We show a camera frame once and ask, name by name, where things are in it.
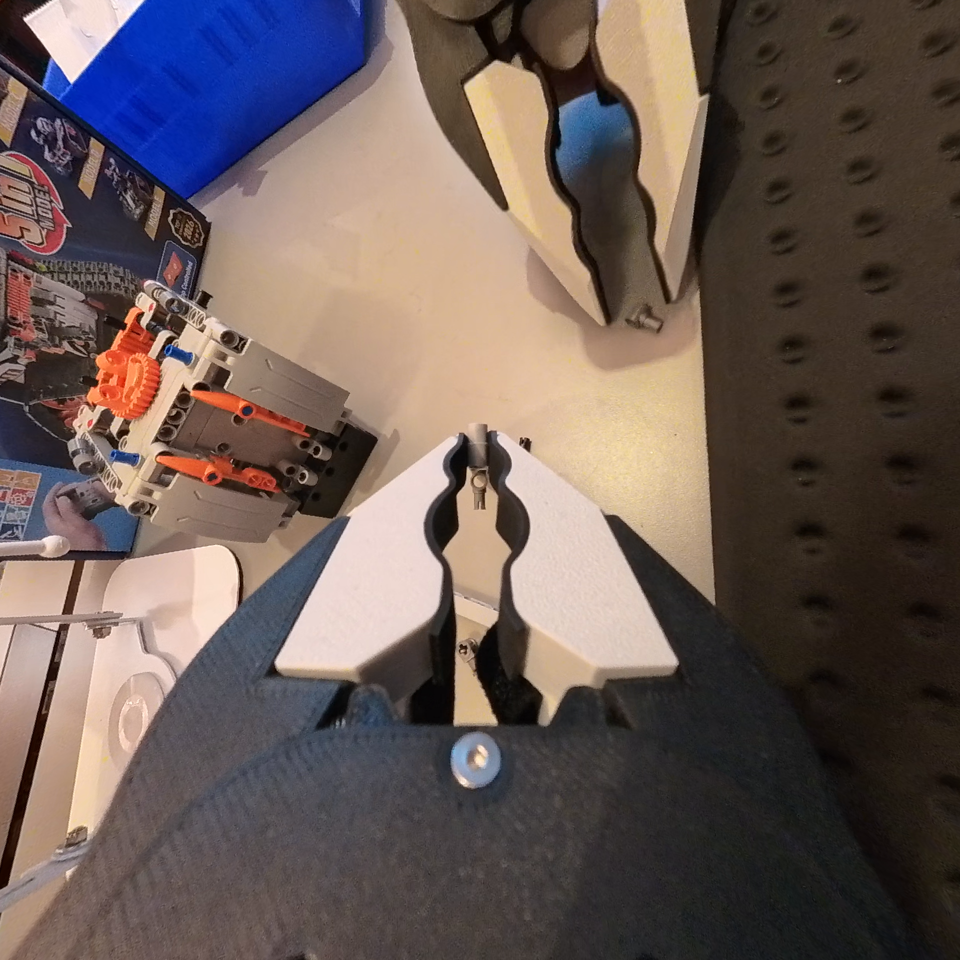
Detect blue plastic bin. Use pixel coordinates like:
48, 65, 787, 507
41, 0, 370, 199

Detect blue picture box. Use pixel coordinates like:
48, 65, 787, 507
0, 456, 145, 561

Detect grey orange toy model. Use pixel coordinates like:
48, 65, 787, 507
67, 281, 380, 546

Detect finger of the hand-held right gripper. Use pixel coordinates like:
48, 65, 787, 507
594, 0, 712, 304
461, 60, 610, 327

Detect black perforated mat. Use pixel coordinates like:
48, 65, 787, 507
699, 0, 960, 960

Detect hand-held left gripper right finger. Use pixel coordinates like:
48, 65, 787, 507
491, 432, 681, 724

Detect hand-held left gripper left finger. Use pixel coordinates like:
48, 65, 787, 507
274, 433, 460, 724

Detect dark toy kit box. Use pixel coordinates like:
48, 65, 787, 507
0, 56, 216, 471

